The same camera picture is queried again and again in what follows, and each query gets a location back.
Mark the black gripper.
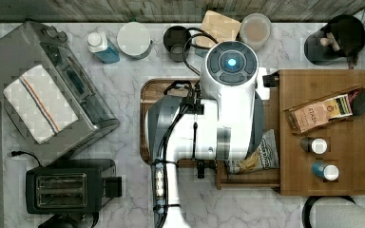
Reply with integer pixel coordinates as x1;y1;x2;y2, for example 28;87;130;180
262;74;279;88

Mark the wooden drawer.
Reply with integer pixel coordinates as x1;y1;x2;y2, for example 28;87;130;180
216;88;280;190

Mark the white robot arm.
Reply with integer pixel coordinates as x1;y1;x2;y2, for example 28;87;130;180
144;41;266;228

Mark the wooden tea caddy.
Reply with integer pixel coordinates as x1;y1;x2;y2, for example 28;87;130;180
284;85;365;135

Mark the clear cereal jar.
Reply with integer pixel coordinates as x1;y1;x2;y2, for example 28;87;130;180
240;13;271;50

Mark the wooden spoon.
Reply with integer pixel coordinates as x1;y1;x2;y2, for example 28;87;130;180
319;32;340;51

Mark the chips bag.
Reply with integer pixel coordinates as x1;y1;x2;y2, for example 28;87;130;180
226;129;279;175

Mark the black pepper shaker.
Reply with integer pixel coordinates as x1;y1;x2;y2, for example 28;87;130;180
300;137;328;155

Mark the black utensil holder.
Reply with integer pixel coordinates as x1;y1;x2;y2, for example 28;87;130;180
304;14;365;66

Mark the dark grey mug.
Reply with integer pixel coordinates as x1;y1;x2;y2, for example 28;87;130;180
163;26;191;63

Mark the wooden cabinet box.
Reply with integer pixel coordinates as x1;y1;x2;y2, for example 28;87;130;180
279;69;365;196

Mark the blue salt shaker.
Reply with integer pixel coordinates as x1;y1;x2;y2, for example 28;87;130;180
312;161;339;181

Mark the wooden serving tray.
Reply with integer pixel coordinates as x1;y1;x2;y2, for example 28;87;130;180
140;79;205;164

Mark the paper towel roll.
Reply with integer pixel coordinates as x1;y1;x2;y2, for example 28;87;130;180
301;196;365;228

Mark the blue water bottle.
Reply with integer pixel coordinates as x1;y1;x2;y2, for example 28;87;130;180
87;31;120;64

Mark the black toaster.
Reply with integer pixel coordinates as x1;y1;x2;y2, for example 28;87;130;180
26;159;123;214

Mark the striped white dish towel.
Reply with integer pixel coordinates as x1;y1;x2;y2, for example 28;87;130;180
3;65;78;144

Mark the silver toaster oven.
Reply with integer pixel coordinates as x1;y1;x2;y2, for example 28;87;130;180
0;21;120;165

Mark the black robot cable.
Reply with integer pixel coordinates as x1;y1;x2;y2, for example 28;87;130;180
150;27;220;228

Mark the black toaster power cord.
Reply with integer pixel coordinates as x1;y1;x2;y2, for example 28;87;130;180
10;150;42;167

